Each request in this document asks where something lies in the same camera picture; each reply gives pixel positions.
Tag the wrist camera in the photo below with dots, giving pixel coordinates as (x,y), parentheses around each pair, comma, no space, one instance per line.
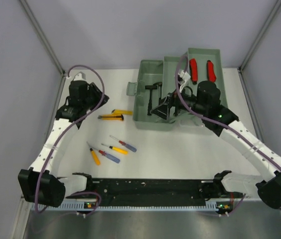
(78,77)
(183,78)

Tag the green plastic toolbox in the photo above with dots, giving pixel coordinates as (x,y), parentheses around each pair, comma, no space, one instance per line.
(166,71)

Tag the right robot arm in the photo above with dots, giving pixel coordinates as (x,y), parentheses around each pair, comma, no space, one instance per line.
(227,126)

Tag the black rubber mallet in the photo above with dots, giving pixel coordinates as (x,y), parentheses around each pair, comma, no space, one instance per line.
(150,88)

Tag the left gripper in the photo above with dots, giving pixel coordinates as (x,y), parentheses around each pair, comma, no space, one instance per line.
(94,89)

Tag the steel claw hammer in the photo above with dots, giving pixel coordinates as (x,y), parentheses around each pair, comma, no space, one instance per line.
(159,86)

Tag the left aluminium frame post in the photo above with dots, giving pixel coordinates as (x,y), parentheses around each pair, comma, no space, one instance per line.
(41,35)

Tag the grey cable duct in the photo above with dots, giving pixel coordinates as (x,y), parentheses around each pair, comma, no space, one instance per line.
(74,205)

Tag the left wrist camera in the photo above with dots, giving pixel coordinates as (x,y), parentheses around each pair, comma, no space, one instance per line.
(78,77)

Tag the aluminium frame post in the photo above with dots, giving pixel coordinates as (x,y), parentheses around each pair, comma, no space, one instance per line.
(261,35)
(41,35)

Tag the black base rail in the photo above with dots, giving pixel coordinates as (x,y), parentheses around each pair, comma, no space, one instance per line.
(156,192)

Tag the right aluminium frame post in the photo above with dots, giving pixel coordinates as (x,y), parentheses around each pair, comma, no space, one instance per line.
(261,35)

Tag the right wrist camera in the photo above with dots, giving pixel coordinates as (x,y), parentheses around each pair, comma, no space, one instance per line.
(183,78)

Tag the red black pliers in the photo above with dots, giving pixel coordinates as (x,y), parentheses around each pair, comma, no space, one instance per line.
(193,70)

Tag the orange utility knife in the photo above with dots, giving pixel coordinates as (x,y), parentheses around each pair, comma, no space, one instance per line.
(119,117)

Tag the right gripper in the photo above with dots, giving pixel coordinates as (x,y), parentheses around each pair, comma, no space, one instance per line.
(161,111)

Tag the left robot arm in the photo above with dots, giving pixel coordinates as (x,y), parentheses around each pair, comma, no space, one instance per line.
(40,183)

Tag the yellow utility knife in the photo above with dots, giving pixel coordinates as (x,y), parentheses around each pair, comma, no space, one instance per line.
(122,112)

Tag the yellow black screwdriver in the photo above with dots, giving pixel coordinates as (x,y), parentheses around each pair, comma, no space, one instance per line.
(117,149)

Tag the yellow handle screwdriver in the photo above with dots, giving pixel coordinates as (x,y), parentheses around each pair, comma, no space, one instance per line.
(94,156)

